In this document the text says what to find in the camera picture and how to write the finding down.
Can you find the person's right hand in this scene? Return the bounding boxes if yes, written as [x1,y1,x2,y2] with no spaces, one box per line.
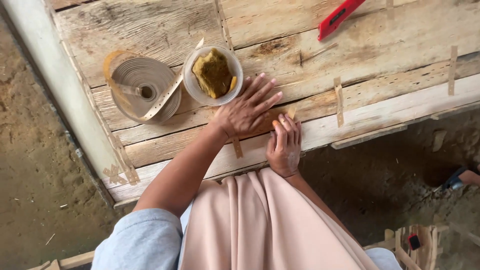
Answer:
[265,113,303,179]

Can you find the red utility knife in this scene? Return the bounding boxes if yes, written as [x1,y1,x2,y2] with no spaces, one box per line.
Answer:
[317,0,367,42]

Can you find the small black red tool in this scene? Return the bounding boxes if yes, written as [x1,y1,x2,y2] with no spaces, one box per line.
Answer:
[407,233,422,251]

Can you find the pink cloth garment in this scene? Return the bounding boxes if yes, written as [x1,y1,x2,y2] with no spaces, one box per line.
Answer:
[178,167,380,270]

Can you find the weathered wooden veneer panel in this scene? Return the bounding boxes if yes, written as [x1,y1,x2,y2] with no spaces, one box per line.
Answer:
[49,0,480,205]

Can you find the pale wooden slat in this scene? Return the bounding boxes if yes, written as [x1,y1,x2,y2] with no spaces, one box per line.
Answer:
[25,250,95,270]

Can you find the grey sleeve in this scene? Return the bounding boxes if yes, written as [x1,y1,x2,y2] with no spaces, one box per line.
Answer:
[91,208,184,270]

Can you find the long perforated tape strip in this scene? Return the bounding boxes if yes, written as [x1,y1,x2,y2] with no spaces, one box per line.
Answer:
[213,0,235,52]

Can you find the blue sandal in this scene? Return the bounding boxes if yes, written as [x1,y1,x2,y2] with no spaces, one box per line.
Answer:
[441,166,470,191]

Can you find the yellow-brown wet sponge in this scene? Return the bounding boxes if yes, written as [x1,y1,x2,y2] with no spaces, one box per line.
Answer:
[191,47,238,99]

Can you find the heap of wooden scraps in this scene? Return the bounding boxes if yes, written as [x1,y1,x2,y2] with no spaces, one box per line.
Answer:
[362,222,480,270]

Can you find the roll of perforated brown tape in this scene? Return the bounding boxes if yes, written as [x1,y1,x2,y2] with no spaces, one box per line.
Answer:
[103,37,205,125]

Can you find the crossed brown tape scraps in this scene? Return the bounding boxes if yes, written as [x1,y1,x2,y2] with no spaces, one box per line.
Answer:
[103,163,128,186]

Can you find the white post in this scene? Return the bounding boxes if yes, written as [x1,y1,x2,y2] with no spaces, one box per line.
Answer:
[0,0,121,181]

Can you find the clear plastic cup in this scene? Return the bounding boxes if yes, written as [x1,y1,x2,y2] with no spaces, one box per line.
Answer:
[182,44,244,107]

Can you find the brown tape strip on wood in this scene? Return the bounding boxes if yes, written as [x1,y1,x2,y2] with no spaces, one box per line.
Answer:
[232,136,244,159]
[448,45,458,97]
[333,76,345,128]

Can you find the person's left hand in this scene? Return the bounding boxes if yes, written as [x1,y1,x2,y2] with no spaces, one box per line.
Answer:
[214,73,284,140]

